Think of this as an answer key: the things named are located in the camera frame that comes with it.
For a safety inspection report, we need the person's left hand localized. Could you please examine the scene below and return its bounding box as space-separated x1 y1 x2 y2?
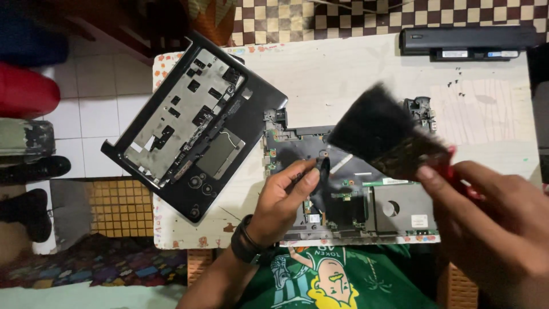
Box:
246 157 332 250

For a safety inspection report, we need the person's right hand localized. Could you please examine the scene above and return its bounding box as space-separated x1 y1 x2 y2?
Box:
415 161 549 309

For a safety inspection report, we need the small black part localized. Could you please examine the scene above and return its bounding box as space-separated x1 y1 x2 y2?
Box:
314 156 332 195

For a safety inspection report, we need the red-handled black bristle brush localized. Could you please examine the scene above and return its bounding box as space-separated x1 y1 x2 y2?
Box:
326 82 486 203

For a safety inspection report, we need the black wristwatch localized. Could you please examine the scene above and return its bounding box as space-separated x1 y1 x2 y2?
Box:
230 214 276 265

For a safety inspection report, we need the laptop base with motherboard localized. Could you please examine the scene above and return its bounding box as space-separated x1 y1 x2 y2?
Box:
262 96 441 243

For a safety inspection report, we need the black laptop palmrest cover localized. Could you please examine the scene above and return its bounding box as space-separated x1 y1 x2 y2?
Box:
100 32 289 224

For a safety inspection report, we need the green printed t-shirt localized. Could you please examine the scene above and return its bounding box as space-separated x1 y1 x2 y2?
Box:
237 244 439 309

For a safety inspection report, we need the dark object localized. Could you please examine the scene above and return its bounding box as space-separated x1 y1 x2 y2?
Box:
527 42 549 185

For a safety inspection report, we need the group of small black screws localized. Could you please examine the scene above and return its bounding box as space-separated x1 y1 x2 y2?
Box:
447 66 466 98

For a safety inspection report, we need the yellow tiled mat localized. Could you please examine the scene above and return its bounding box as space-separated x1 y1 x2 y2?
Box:
87 178 154 238

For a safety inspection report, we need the colourful patterned rug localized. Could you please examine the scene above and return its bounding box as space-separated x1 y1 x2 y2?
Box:
0 233 188 289

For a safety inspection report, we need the black laptop battery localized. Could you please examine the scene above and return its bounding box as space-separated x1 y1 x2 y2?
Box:
398 25 539 62

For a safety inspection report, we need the orange patterned cloth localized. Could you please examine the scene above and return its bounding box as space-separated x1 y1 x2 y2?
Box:
179 0 237 47

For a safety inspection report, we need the brown checkered cloth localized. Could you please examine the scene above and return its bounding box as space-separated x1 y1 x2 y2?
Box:
232 0 549 47

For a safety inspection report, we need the dark wooden furniture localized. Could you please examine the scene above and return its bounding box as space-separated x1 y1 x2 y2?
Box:
53 0 194 66

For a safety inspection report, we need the black shoe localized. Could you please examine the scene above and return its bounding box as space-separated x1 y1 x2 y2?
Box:
0 155 72 186
0 188 53 243

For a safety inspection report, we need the camouflage cloth bundle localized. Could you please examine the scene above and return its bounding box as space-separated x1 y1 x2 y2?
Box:
0 119 57 157

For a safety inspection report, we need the red cushion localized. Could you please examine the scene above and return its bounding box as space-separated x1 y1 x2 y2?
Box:
0 61 61 120

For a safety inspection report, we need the blue cushion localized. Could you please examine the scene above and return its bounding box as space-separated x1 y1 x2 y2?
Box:
0 0 70 68

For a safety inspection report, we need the white cable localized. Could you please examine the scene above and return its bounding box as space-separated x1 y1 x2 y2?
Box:
308 0 405 15

